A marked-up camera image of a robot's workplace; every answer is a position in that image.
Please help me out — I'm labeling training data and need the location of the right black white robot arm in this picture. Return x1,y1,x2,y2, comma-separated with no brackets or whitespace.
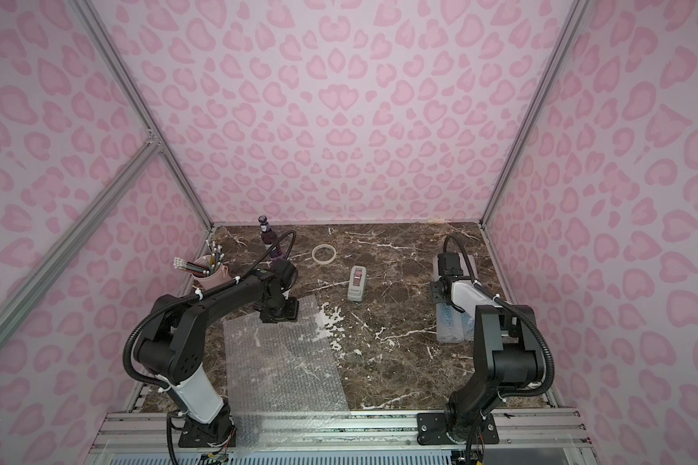
430,236,556,444

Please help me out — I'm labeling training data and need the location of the white tape dispenser pink roll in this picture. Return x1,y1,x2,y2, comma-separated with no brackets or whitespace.
347,265,368,302

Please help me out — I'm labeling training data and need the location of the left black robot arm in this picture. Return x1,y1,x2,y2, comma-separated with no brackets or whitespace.
122,230,300,455

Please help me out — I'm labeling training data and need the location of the bubble wrap sheet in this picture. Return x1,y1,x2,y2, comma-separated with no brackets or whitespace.
432,252,478,281
223,296,350,455
432,290,477,344

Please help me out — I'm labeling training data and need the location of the pink pen cup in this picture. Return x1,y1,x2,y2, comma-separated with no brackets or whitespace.
194,263,231,290

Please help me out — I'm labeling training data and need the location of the beige masking tape roll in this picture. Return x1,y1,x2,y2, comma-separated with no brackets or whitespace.
311,243,337,265

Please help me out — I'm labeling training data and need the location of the purple glass bottle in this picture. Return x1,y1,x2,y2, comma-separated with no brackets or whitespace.
258,215,283,260

